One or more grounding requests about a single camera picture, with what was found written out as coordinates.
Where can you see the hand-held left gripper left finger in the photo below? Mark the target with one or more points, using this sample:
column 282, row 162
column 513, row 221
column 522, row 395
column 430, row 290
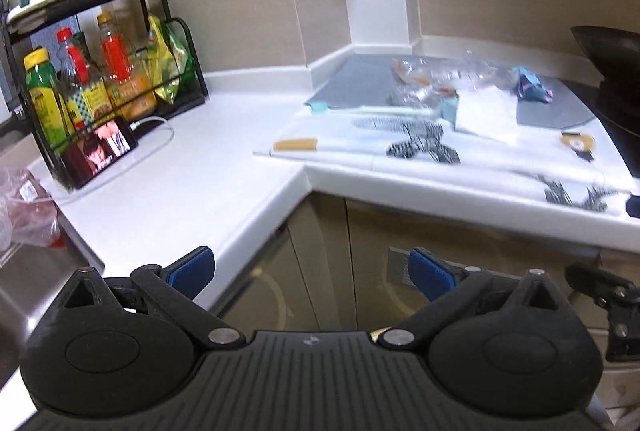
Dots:
column 192, row 271

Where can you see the yellow green snack bag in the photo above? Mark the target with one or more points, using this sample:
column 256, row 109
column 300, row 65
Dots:
column 167, row 61

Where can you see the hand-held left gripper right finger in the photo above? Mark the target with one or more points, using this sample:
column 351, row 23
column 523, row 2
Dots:
column 430, row 273

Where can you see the white paper napkin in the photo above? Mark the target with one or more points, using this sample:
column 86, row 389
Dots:
column 487, row 113

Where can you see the small teal box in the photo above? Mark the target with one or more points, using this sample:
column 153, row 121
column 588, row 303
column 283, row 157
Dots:
column 449, row 108

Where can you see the clear bottle red cap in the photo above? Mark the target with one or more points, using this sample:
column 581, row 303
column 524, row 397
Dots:
column 80, row 81

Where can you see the beige cabinet door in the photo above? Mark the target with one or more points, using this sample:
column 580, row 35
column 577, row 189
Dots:
column 300, row 261
column 500, row 241

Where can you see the green bottle yellow cap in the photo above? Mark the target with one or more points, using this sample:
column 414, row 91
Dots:
column 42, row 96

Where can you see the grey mat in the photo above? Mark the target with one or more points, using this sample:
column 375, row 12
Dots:
column 355, row 81

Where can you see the steel sink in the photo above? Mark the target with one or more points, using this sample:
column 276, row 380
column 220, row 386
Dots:
column 35, row 276

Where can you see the pink plastic bag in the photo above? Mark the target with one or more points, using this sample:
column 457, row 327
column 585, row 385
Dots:
column 27, row 211

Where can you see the yellow black wrapper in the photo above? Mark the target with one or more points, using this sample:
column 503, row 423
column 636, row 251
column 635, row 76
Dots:
column 577, row 143

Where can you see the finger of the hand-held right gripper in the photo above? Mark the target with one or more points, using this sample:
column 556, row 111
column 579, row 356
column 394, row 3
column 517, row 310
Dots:
column 595, row 278

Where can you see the white leaf print mat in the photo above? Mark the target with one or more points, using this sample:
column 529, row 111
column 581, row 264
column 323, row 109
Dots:
column 350, row 133

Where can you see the smartphone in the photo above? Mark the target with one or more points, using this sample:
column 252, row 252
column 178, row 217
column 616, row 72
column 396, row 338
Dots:
column 100, row 151

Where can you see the black wok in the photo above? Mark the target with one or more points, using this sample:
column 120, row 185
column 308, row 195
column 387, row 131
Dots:
column 612, row 56

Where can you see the teal mat tag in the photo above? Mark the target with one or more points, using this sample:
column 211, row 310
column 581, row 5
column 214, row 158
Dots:
column 318, row 107

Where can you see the blue purple crumpled wrapper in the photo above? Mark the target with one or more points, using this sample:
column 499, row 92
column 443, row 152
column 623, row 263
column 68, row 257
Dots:
column 530, row 86

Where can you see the orange cap bottle red label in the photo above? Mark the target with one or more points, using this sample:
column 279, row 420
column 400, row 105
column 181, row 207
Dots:
column 120, row 61

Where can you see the clear plastic bag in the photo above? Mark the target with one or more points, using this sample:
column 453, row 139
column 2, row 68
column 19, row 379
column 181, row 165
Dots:
column 430, row 96

